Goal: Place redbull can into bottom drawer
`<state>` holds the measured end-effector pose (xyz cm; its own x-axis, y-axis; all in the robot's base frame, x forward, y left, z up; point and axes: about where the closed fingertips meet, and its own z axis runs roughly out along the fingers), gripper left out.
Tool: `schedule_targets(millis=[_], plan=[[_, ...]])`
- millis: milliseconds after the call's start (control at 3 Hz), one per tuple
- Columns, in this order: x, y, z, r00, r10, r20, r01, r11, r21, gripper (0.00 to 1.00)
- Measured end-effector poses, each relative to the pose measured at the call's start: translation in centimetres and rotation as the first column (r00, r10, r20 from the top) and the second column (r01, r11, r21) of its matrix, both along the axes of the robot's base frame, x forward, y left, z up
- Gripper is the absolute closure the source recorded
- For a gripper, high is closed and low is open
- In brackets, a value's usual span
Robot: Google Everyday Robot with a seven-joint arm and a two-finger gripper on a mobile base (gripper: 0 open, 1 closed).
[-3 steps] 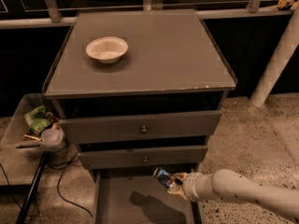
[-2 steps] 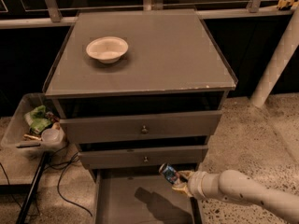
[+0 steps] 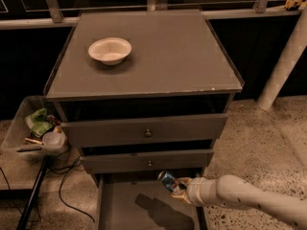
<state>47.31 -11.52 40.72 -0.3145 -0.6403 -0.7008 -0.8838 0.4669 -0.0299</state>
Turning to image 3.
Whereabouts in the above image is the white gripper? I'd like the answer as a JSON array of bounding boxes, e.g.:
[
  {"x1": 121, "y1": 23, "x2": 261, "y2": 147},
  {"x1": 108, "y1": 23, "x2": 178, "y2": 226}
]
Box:
[{"x1": 171, "y1": 177, "x2": 212, "y2": 207}]

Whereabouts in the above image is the blue crushed redbull can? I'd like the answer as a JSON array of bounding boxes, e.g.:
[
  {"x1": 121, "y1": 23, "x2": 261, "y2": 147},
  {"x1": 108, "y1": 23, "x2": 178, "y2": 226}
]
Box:
[{"x1": 157, "y1": 171, "x2": 180, "y2": 193}]

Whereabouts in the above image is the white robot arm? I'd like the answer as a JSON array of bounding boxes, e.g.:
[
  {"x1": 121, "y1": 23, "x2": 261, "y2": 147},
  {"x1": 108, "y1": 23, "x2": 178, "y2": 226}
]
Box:
[{"x1": 171, "y1": 175, "x2": 307, "y2": 230}]

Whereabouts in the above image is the grey middle drawer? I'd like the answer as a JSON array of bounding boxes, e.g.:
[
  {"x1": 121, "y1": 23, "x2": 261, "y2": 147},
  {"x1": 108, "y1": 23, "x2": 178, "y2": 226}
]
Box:
[{"x1": 81, "y1": 149, "x2": 214, "y2": 173}]

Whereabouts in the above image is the grey open bottom drawer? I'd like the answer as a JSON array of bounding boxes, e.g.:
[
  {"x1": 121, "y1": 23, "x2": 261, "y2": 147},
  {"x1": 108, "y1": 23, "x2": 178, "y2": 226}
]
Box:
[{"x1": 95, "y1": 172, "x2": 209, "y2": 230}]

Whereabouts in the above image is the grey top drawer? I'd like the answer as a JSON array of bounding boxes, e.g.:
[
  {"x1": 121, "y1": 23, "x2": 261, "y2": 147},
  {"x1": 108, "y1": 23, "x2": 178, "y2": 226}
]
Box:
[{"x1": 61, "y1": 113, "x2": 227, "y2": 148}]

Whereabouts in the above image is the grey drawer cabinet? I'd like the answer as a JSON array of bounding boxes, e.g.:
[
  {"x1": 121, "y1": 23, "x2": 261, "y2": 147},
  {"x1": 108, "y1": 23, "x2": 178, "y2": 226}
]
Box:
[{"x1": 42, "y1": 9, "x2": 246, "y2": 187}]

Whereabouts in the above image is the clear plastic cup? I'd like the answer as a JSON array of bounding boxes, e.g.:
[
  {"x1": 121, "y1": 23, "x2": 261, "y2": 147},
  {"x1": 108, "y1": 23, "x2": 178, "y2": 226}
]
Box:
[{"x1": 42, "y1": 132, "x2": 60, "y2": 146}]

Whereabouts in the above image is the black stand leg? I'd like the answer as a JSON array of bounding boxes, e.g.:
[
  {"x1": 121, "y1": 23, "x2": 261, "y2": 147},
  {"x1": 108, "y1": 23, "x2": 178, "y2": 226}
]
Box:
[{"x1": 16, "y1": 156, "x2": 50, "y2": 230}]

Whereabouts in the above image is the white bowl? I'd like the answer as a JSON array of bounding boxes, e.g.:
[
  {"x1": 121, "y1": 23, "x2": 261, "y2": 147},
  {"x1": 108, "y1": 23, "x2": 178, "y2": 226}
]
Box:
[{"x1": 88, "y1": 37, "x2": 131, "y2": 65}]

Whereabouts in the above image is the clear plastic bin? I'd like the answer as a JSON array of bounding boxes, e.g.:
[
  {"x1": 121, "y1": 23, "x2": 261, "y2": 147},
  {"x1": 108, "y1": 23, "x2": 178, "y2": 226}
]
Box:
[{"x1": 1, "y1": 96, "x2": 69, "y2": 161}]

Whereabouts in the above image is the green snack bag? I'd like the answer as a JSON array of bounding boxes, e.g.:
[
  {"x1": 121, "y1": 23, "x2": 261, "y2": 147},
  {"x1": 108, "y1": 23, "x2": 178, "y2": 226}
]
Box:
[{"x1": 24, "y1": 108, "x2": 53, "y2": 138}]

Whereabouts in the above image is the black floor cable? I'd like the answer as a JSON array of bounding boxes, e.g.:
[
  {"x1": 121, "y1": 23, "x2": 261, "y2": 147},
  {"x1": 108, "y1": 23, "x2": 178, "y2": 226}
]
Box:
[{"x1": 44, "y1": 147, "x2": 96, "y2": 223}]

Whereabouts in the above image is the white diagonal post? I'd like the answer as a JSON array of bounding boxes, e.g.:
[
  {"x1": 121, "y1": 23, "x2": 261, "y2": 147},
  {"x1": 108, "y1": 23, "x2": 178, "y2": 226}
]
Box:
[{"x1": 257, "y1": 8, "x2": 307, "y2": 110}]

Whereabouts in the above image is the metal window rail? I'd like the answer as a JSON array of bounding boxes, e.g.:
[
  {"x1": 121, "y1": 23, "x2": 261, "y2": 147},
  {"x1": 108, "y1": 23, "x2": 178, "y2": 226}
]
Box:
[{"x1": 0, "y1": 0, "x2": 306, "y2": 30}]

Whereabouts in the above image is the yellow object on rail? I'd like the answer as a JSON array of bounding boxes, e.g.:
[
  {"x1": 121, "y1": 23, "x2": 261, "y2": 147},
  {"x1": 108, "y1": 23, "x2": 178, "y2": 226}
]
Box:
[{"x1": 284, "y1": 0, "x2": 303, "y2": 11}]

